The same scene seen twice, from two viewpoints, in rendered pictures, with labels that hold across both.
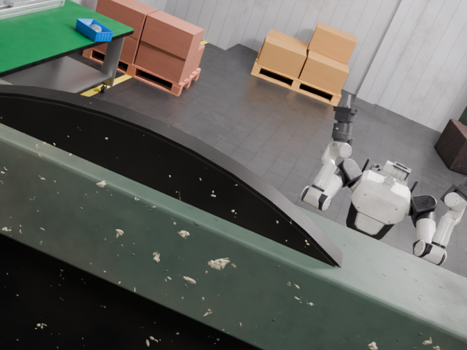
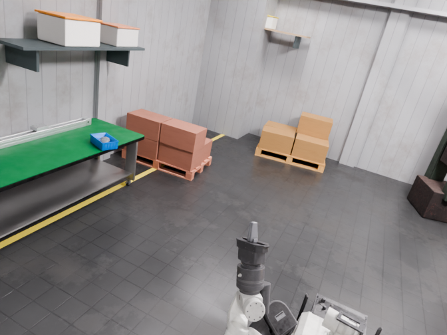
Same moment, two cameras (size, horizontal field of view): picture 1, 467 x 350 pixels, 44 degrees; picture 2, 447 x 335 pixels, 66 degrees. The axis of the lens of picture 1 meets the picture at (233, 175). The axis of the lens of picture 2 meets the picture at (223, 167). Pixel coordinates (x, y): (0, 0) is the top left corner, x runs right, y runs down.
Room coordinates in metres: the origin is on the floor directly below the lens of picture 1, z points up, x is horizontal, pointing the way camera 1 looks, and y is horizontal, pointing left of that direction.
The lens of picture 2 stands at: (1.67, -0.43, 2.29)
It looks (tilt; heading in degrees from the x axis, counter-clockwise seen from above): 23 degrees down; 12
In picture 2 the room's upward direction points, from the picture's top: 11 degrees clockwise
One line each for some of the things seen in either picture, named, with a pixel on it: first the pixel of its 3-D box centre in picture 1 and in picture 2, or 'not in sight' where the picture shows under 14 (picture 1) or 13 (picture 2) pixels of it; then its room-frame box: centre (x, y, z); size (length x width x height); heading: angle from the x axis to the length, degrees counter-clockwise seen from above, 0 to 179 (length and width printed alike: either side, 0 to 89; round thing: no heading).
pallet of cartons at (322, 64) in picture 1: (306, 55); (295, 136); (8.37, -0.35, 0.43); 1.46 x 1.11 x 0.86; 81
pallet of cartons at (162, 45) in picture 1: (150, 39); (170, 139); (6.55, 1.50, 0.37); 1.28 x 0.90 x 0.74; 81
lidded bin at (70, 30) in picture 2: not in sight; (70, 29); (5.04, 2.20, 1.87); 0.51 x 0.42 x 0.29; 171
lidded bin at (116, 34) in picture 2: not in sight; (118, 34); (5.79, 2.08, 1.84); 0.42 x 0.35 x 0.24; 171
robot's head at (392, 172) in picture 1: (392, 173); (338, 326); (2.63, -0.72, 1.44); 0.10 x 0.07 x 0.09; 74
